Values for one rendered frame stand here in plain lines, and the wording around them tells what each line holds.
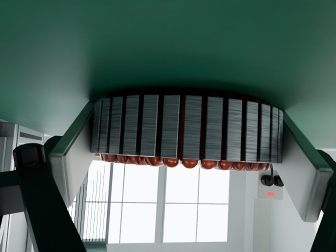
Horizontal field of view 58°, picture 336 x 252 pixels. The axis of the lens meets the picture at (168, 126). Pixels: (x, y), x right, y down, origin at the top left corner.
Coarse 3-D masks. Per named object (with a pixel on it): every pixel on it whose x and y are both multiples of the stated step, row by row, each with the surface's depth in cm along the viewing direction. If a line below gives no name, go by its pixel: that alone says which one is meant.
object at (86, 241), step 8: (112, 168) 372; (112, 176) 371; (96, 184) 368; (88, 208) 363; (104, 208) 368; (80, 224) 360; (96, 224) 364; (96, 232) 363; (88, 240) 362; (96, 240) 363; (104, 240) 365; (88, 248) 345; (96, 248) 346; (104, 248) 348
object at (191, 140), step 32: (128, 96) 14; (160, 96) 14; (192, 96) 13; (224, 96) 14; (96, 128) 16; (128, 128) 14; (160, 128) 14; (192, 128) 13; (224, 128) 14; (256, 128) 14; (128, 160) 15; (160, 160) 14; (192, 160) 14; (224, 160) 13; (256, 160) 14
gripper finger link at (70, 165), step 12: (84, 108) 18; (84, 120) 16; (72, 132) 15; (84, 132) 16; (60, 144) 14; (72, 144) 14; (84, 144) 16; (48, 156) 13; (60, 156) 13; (72, 156) 14; (84, 156) 16; (60, 168) 13; (72, 168) 14; (84, 168) 17; (60, 180) 14; (72, 180) 14; (60, 192) 14; (72, 192) 15
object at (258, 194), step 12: (252, 180) 97; (264, 180) 92; (276, 180) 93; (252, 192) 96; (264, 192) 94; (276, 192) 95; (252, 204) 99; (264, 204) 99; (252, 216) 98; (264, 216) 98; (252, 228) 97; (264, 228) 98; (252, 240) 97; (264, 240) 98
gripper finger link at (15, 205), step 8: (56, 136) 16; (48, 144) 16; (48, 152) 15; (48, 160) 14; (0, 176) 13; (8, 176) 13; (16, 176) 13; (0, 184) 12; (8, 184) 12; (16, 184) 12; (0, 192) 12; (8, 192) 12; (16, 192) 13; (0, 200) 12; (8, 200) 13; (16, 200) 13; (0, 208) 13; (8, 208) 13; (16, 208) 13
